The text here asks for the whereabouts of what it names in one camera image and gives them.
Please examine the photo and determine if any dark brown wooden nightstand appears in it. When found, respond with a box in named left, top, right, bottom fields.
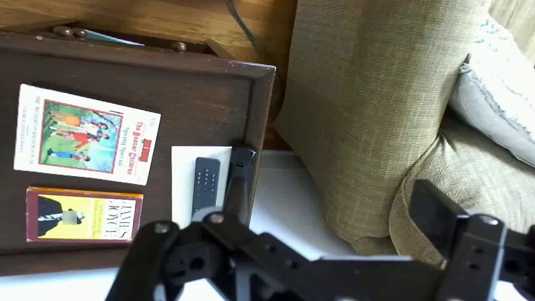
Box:
left=0, top=24, right=279, bottom=275

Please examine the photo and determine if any white paperback book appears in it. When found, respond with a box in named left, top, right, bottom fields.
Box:
left=11, top=83, right=162, bottom=188

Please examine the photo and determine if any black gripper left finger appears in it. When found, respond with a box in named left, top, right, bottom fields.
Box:
left=102, top=176, right=311, bottom=301

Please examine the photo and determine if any pale teal thin book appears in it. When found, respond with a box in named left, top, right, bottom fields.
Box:
left=82, top=29, right=147, bottom=51

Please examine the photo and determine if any flat black remote control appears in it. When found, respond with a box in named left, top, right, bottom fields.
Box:
left=190, top=158, right=220, bottom=216

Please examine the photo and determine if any thin dark power cable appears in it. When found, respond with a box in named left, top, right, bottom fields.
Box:
left=224, top=0, right=266, bottom=58

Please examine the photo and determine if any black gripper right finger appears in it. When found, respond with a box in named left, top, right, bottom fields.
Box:
left=409, top=180, right=535, bottom=301

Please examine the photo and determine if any white throw pillow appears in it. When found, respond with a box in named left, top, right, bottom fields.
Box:
left=448, top=16, right=535, bottom=170

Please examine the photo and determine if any olive fabric sofa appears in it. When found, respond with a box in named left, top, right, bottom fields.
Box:
left=272, top=0, right=535, bottom=268

